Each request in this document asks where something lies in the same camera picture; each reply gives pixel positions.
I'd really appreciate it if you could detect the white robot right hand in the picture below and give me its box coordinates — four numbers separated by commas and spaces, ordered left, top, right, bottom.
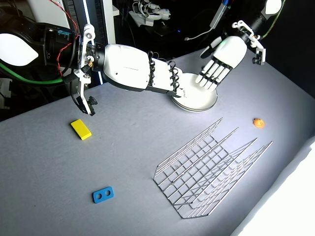
103, 44, 184, 99

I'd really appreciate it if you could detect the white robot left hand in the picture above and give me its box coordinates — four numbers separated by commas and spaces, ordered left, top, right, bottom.
195, 36, 248, 92

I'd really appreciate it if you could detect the grey adapter bar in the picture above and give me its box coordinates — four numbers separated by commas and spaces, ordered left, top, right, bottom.
210, 1, 228, 29

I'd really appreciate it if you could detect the spare white robot hand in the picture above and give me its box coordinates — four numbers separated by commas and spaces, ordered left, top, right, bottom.
129, 0, 172, 27

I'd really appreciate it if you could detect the orange swirl cookie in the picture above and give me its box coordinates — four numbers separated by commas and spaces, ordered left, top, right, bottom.
252, 118, 266, 129

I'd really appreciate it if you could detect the yellow rectangular block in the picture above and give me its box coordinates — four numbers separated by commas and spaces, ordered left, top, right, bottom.
70, 118, 93, 141

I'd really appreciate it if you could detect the blue block with two holes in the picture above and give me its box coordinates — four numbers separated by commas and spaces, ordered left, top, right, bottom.
92, 186, 115, 204

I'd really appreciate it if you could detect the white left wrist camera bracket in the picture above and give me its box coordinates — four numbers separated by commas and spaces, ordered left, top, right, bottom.
232, 21, 267, 65

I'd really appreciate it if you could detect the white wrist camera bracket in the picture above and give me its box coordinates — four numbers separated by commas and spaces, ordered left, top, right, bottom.
232, 21, 267, 65
73, 24, 98, 116

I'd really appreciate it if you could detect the thin white cable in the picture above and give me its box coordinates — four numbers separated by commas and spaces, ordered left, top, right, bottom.
184, 26, 215, 41

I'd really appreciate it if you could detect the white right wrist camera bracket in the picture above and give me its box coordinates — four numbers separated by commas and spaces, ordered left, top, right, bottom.
73, 24, 98, 116

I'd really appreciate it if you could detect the green left arm cable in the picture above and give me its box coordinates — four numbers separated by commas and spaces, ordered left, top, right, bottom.
260, 0, 287, 40

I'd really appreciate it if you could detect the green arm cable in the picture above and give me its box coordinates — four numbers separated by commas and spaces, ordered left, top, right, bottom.
0, 61, 69, 86
260, 0, 287, 40

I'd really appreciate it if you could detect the red and black twisted wire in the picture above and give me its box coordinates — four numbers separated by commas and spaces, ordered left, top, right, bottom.
48, 0, 81, 77

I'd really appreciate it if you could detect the green right arm cable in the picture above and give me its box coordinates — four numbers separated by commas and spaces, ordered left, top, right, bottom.
0, 61, 69, 86

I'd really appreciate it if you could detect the silver wire rack shelf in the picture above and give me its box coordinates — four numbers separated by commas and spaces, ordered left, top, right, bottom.
154, 117, 274, 219

